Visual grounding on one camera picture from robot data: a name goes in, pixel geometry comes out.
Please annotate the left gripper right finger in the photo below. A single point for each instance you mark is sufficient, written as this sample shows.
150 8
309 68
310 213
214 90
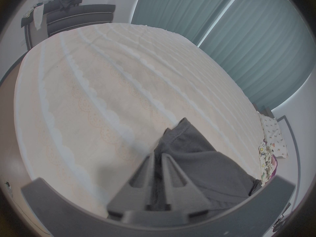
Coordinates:
182 194

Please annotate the white printed garment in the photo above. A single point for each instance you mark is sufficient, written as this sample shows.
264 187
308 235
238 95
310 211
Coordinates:
265 162

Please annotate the blue-green curtain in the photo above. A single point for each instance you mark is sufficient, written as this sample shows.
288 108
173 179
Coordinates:
177 11
266 46

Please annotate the white hanging cloth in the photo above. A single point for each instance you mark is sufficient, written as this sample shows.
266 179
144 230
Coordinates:
39 17

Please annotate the white printed pillow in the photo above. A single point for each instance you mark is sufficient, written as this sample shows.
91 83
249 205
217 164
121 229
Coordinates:
274 134

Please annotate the black T-shirt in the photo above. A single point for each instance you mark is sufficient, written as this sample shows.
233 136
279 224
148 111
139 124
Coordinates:
197 162

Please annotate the dark grey chest of drawers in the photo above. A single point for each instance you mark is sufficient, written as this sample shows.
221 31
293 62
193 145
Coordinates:
81 18

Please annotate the small black garment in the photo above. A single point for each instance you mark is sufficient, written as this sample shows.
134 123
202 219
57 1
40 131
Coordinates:
70 0

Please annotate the pink garment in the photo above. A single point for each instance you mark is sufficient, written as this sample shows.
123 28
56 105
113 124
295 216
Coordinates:
274 165

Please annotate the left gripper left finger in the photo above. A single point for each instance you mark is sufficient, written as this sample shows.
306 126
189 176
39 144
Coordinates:
133 194

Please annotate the grey bedside table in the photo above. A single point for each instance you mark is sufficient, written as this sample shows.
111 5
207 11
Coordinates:
263 109

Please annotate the bed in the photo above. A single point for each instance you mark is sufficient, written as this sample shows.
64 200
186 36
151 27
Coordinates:
98 83

